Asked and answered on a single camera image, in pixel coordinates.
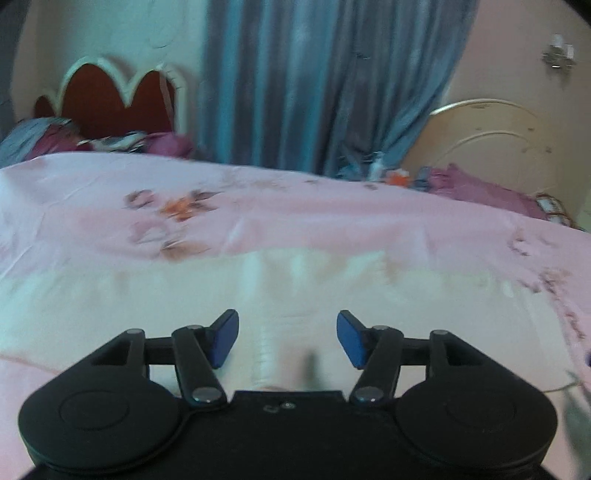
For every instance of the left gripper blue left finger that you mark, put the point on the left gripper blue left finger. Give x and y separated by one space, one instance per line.
199 351

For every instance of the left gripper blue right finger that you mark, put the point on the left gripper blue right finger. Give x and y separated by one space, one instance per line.
377 353

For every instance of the white small garment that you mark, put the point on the white small garment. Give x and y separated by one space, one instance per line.
287 302

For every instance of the orange small box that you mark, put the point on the orange small box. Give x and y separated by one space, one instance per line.
399 177

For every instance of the white pump bottle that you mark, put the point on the white pump bottle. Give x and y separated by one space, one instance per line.
377 168

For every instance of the magenta blanket by cream headboard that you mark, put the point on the magenta blanket by cream headboard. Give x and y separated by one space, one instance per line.
454 183

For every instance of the pink floral bed sheet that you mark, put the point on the pink floral bed sheet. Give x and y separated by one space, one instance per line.
119 211

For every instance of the patterned pillow corner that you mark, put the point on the patterned pillow corner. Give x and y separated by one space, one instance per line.
555 211

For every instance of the cream round headboard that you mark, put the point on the cream round headboard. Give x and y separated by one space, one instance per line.
501 142

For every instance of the magenta bedding by red headboard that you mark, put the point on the magenta bedding by red headboard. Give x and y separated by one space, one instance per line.
43 136

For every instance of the blue-grey curtain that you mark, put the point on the blue-grey curtain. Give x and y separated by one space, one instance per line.
320 86

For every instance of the red scalloped headboard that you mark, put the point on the red scalloped headboard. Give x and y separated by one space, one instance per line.
102 100

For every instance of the silver wall hook fixture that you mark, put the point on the silver wall hook fixture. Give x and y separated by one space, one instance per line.
559 54

